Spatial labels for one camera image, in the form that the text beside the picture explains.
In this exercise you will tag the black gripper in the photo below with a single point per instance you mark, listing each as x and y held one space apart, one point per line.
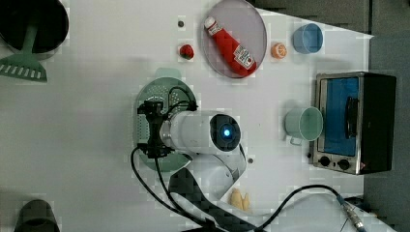
154 148

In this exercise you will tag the green oval strainer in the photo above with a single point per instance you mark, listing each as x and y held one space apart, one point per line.
166 87

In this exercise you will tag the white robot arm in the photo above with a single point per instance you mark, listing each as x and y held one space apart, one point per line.
198 157

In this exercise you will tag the yellow toy banana bunch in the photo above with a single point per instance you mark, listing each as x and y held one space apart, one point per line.
238 200

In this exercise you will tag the red toy strawberry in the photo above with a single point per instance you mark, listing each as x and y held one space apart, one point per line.
186 51

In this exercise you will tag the red ketchup bottle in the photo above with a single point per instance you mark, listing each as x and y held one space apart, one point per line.
235 55

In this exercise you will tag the dark grey cup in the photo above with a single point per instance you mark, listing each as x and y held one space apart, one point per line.
36 216

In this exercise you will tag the green mug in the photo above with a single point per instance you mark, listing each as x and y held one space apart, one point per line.
303 124

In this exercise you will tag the green slotted spatula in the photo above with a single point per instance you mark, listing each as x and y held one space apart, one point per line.
24 64

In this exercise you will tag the grey round plate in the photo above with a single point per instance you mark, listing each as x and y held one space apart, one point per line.
244 23

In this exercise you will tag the orange slice toy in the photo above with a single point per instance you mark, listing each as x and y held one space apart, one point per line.
278 50

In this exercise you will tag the blue cup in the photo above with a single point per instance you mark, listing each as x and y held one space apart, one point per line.
308 39

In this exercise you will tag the black round pot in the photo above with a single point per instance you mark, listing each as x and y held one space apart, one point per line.
53 24

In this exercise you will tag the black toaster oven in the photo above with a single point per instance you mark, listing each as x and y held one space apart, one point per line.
358 110

